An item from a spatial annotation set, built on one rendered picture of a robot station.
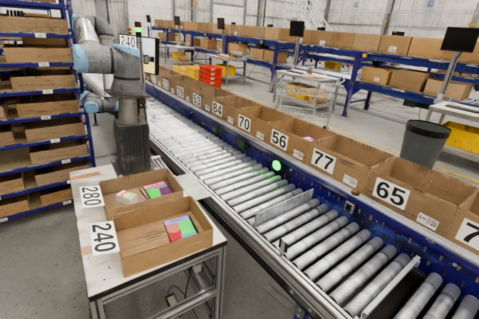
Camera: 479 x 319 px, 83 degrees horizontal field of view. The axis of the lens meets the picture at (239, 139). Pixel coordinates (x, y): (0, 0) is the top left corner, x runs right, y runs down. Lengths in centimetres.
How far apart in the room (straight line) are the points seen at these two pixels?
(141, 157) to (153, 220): 54
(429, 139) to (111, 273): 379
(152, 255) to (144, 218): 28
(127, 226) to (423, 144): 365
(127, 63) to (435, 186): 181
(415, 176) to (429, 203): 33
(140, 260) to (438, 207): 128
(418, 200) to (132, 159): 159
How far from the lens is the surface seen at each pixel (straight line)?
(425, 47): 621
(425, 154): 427
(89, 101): 223
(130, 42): 269
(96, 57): 169
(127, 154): 184
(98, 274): 131
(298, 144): 182
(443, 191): 179
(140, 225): 146
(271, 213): 152
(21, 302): 239
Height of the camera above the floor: 168
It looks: 23 degrees down
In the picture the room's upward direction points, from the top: 4 degrees clockwise
